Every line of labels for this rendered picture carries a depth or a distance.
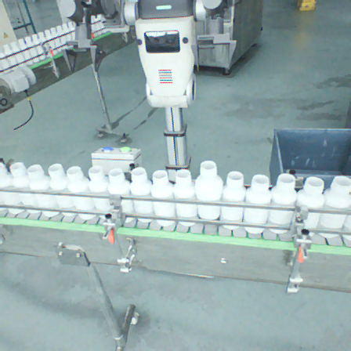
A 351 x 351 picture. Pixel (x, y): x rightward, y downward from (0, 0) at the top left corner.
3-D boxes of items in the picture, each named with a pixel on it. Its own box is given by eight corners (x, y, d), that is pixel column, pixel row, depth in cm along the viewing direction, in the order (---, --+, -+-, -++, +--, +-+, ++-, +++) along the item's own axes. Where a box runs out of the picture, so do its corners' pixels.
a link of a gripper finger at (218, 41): (236, 67, 92) (237, 35, 91) (212, 68, 94) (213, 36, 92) (235, 71, 99) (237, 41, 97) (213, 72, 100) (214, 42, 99)
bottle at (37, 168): (66, 211, 92) (48, 168, 82) (48, 221, 89) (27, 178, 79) (59, 200, 96) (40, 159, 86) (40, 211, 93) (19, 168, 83)
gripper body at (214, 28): (229, 40, 91) (231, 14, 90) (197, 41, 93) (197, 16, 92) (230, 45, 98) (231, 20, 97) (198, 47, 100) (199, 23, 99)
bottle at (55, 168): (59, 217, 90) (39, 175, 80) (66, 203, 95) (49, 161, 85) (77, 218, 89) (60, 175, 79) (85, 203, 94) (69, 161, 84)
